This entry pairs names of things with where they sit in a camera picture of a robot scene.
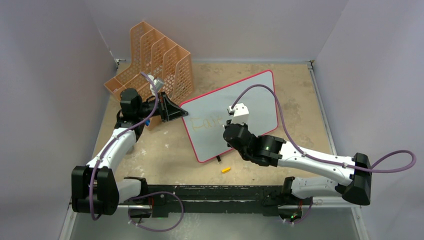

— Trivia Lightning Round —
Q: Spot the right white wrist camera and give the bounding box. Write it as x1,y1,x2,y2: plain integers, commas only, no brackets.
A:
226,103,249,126

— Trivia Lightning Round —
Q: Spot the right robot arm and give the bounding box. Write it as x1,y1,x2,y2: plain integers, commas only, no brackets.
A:
223,123,372,206

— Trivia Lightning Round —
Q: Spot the yellow marker cap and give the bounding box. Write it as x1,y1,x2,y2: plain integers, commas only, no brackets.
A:
221,167,231,174

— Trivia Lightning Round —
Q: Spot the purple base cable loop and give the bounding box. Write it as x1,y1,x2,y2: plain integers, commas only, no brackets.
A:
127,192,185,233

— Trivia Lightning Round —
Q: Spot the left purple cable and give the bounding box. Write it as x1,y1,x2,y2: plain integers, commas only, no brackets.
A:
88,72,161,222

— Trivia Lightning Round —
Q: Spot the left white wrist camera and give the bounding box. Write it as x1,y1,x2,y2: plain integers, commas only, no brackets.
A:
148,74,165,93

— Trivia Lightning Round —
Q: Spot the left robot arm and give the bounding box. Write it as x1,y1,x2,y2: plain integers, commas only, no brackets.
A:
71,88,189,220

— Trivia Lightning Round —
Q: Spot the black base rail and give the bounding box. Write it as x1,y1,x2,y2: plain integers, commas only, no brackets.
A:
127,184,314,220

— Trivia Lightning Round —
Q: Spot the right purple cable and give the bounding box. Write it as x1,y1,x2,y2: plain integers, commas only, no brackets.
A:
231,84,417,226

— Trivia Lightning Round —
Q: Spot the pink framed whiteboard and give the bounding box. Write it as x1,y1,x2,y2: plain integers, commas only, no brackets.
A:
180,70,279,163

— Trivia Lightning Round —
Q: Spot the clear plastic jar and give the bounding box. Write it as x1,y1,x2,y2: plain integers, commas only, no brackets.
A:
144,119,151,127

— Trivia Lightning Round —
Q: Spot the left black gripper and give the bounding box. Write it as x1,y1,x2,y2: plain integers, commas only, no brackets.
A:
136,92,188,123

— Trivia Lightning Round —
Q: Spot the orange plastic file organizer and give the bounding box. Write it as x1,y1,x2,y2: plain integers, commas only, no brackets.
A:
103,21,195,131

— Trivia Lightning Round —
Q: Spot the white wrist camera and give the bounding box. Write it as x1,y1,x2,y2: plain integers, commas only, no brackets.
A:
148,74,165,93
226,103,249,126

